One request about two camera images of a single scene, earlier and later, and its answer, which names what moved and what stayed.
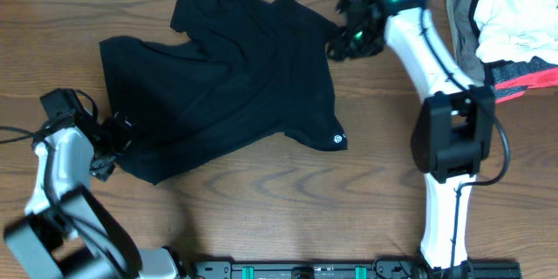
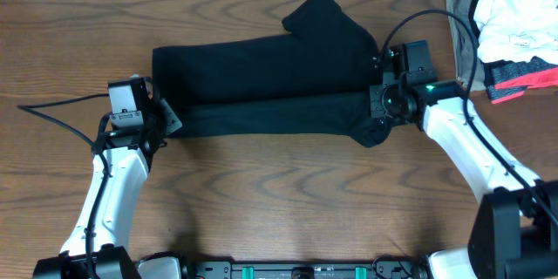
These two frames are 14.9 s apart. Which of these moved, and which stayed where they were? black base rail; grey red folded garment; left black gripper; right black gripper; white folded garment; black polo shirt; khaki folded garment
Moved: black polo shirt; right black gripper; left black gripper
Stayed: white folded garment; grey red folded garment; khaki folded garment; black base rail
